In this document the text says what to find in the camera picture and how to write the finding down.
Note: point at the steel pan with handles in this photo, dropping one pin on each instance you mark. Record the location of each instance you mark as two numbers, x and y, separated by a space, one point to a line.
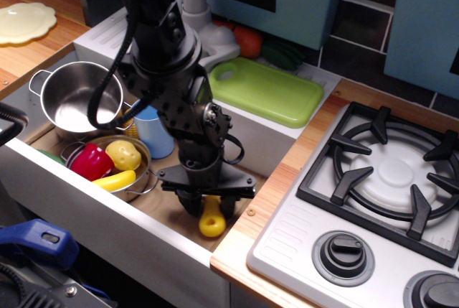
143 172

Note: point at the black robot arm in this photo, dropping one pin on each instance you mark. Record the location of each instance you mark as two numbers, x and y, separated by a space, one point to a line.
159 64

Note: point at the black stove grate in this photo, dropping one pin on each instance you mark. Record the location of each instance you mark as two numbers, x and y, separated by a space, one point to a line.
392 177

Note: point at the yellow handled toy knife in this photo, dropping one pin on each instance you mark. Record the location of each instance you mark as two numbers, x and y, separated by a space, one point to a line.
212 222

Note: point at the green toy item in sink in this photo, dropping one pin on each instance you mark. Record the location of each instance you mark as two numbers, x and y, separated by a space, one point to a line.
52 156

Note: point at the grey stove knob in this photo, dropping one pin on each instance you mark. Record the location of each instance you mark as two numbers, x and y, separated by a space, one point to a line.
431 289
343 258

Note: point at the red toy pepper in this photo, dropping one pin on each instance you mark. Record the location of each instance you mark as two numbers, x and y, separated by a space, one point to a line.
92 163

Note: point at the light blue plastic cup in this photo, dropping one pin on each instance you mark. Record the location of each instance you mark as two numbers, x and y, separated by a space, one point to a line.
153 134

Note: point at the toy corn cob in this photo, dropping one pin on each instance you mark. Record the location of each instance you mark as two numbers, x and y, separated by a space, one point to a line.
129 129

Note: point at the steel pot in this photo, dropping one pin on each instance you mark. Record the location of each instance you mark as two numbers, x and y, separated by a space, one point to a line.
65 93

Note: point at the teal box right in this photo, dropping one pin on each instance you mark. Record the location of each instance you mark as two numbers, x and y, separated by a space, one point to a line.
423 45

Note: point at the yellow toy potato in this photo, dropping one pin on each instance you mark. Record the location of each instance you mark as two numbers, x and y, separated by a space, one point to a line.
124 155

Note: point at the blue clamp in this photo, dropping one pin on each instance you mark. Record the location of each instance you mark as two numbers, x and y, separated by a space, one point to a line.
40 242

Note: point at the white sink basin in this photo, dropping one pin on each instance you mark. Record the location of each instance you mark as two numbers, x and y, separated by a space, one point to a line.
152 239

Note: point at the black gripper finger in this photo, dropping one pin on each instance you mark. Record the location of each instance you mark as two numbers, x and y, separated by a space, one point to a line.
227 206
190 201

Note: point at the dark green toy vegetable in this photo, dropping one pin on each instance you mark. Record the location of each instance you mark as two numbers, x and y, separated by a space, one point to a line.
282 55

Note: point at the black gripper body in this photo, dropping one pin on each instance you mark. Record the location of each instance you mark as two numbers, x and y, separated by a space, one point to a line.
207 174

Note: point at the pale yellow plate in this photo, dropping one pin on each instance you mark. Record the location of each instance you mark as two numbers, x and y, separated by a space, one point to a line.
23 22

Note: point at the green cutting board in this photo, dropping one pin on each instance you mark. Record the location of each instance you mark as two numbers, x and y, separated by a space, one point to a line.
266 92

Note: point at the yellow toy banana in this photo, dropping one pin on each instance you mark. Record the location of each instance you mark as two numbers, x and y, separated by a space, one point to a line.
117 181

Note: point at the grey toy faucet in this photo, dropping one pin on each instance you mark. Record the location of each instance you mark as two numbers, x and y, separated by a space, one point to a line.
219 43

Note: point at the grey toy stove top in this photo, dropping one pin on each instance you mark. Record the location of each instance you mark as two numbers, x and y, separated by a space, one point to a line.
282 253

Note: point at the orange toy tomato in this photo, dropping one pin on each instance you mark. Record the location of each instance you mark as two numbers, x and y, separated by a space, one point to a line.
249 40

